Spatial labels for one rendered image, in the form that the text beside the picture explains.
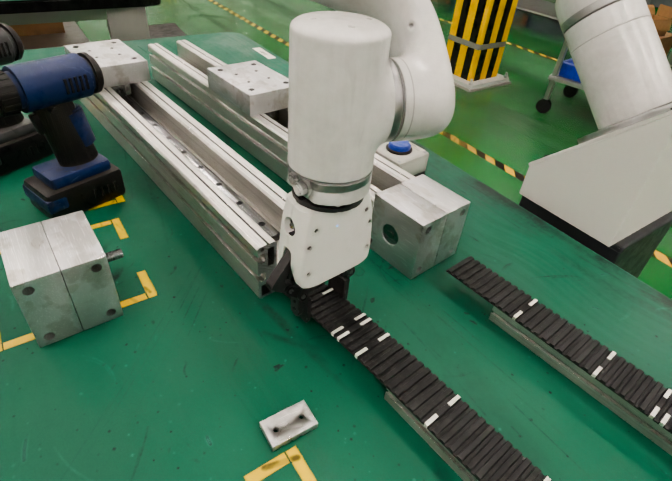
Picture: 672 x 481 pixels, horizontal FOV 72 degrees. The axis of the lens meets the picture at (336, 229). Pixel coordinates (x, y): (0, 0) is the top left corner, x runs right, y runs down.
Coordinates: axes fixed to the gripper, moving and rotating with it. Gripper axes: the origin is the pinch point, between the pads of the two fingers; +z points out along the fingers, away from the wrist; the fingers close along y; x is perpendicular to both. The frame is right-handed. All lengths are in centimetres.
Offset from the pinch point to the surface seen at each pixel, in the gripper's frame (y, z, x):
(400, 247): 14.1, -0.9, 0.1
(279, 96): 19.7, -8.1, 38.2
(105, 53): 0, -10, 71
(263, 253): -4.1, -4.3, 6.2
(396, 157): 29.3, -2.9, 16.3
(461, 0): 288, 24, 196
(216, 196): -3.7, -5.4, 18.6
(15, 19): 2, 11, 191
